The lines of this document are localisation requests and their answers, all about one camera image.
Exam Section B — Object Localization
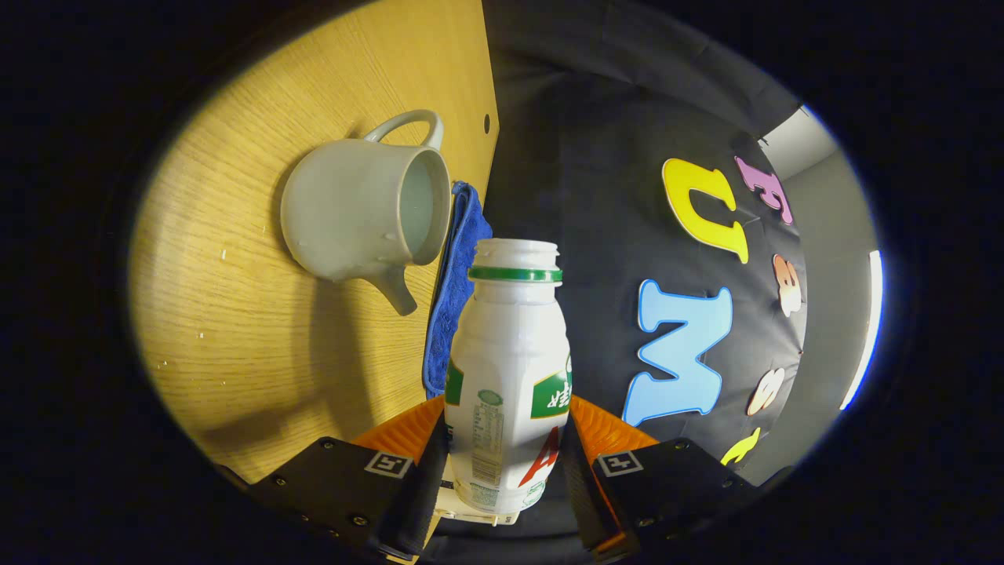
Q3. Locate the white plastic water bottle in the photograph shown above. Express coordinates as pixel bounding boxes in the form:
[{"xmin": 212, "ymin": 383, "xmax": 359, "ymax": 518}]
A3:
[{"xmin": 443, "ymin": 239, "xmax": 573, "ymax": 516}]

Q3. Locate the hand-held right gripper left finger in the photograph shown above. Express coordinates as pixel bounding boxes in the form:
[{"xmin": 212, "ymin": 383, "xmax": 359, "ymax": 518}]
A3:
[{"xmin": 247, "ymin": 395, "xmax": 452, "ymax": 563}]

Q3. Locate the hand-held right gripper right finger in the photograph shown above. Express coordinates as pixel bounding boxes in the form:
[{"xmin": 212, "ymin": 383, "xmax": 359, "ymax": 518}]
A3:
[{"xmin": 561, "ymin": 395, "xmax": 762, "ymax": 563}]

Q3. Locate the blue folded towel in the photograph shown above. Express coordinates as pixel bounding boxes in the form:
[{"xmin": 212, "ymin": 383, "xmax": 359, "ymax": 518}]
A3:
[{"xmin": 422, "ymin": 181, "xmax": 493, "ymax": 399}]

